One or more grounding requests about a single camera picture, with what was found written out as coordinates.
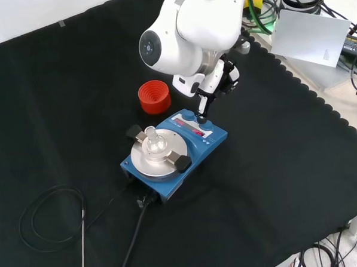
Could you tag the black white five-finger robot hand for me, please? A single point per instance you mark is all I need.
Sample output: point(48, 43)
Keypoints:
point(213, 81)

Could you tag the heater with blue base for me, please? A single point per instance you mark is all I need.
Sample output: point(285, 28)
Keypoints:
point(209, 144)

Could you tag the red ribbed flask holder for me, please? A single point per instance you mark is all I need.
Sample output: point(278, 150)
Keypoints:
point(156, 106)

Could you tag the clear glass round-bottom flask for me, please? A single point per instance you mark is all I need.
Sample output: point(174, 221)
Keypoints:
point(155, 143)

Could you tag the black bench cloth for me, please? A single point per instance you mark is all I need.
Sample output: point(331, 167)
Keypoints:
point(258, 165)

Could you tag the pale board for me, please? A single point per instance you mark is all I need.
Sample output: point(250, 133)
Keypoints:
point(308, 34)

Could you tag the black yellow-label power supply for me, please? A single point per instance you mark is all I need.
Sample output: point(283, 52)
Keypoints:
point(353, 45)

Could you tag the grey tape piece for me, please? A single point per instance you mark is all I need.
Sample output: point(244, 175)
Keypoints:
point(61, 23)

